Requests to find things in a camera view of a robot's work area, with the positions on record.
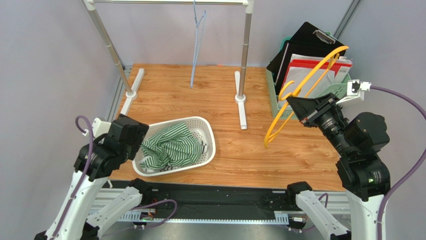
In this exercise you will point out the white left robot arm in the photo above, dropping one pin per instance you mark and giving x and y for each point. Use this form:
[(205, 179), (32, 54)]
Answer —
[(95, 162)]

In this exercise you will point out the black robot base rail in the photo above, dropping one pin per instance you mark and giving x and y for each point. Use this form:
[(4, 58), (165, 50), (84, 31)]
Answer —
[(212, 202)]

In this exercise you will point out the green file organizer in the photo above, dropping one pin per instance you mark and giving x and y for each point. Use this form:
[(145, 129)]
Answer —
[(335, 81)]

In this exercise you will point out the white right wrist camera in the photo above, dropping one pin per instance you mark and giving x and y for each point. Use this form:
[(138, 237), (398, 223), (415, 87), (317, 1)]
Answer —
[(355, 92)]

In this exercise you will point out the green white striped tank top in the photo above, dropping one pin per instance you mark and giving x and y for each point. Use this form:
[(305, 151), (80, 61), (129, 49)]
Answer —
[(172, 147)]

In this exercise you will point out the red white folder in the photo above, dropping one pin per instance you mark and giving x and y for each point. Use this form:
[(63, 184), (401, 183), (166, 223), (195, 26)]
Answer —
[(280, 77)]

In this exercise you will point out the black white striped tank top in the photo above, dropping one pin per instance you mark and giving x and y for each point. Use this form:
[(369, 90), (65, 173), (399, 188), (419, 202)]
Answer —
[(203, 147)]

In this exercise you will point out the white metal clothes rack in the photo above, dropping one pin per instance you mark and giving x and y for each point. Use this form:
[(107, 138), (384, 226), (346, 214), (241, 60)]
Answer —
[(131, 90)]

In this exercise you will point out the light blue wire hanger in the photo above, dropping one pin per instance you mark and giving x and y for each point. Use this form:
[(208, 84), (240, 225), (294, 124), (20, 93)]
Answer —
[(199, 32)]

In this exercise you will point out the yellow plastic hanger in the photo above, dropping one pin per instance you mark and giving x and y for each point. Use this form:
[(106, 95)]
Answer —
[(329, 59)]

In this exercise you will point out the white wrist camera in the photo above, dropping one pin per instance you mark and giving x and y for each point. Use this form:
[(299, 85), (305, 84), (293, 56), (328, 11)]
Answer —
[(100, 127), (355, 92)]

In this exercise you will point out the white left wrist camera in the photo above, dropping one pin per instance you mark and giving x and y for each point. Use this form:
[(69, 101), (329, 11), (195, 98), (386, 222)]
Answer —
[(100, 127)]

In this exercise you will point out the black clipboard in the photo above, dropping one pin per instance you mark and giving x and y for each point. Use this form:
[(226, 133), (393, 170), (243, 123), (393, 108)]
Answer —
[(307, 34)]

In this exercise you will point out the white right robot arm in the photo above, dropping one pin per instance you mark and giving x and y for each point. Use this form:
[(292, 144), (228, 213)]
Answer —
[(365, 178)]

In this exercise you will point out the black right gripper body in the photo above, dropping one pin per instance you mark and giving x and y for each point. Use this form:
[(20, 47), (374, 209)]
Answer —
[(317, 111)]

